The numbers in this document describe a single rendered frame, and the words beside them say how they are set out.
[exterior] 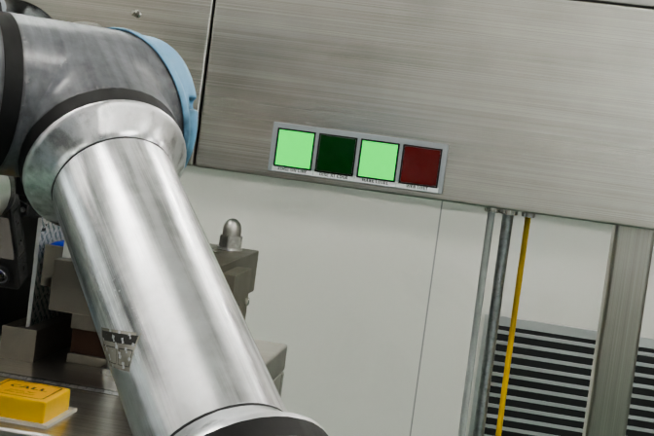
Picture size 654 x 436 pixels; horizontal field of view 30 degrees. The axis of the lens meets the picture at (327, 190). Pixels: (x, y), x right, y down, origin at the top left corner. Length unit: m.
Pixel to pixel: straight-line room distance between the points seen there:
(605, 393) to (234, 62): 0.74
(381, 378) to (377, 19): 2.53
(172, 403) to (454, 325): 3.43
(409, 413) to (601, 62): 2.57
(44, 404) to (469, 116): 0.77
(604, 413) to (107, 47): 1.21
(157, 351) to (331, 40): 1.09
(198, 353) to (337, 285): 3.42
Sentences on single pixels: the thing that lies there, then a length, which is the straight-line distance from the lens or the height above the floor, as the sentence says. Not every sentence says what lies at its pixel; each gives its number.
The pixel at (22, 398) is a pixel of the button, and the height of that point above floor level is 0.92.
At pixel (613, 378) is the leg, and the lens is 1.91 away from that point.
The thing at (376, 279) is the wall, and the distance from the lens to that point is 4.09.
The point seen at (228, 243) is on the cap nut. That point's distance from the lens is 1.74.
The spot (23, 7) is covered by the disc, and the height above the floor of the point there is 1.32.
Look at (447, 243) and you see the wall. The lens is 4.06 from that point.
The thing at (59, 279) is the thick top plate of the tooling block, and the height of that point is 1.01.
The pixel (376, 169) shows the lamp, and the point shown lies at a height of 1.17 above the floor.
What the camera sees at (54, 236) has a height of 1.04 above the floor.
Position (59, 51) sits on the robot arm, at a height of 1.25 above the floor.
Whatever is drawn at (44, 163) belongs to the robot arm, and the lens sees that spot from 0.84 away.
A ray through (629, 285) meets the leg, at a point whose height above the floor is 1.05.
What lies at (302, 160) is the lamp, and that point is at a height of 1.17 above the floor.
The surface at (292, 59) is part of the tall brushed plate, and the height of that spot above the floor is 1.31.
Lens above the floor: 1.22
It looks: 3 degrees down
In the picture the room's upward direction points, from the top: 8 degrees clockwise
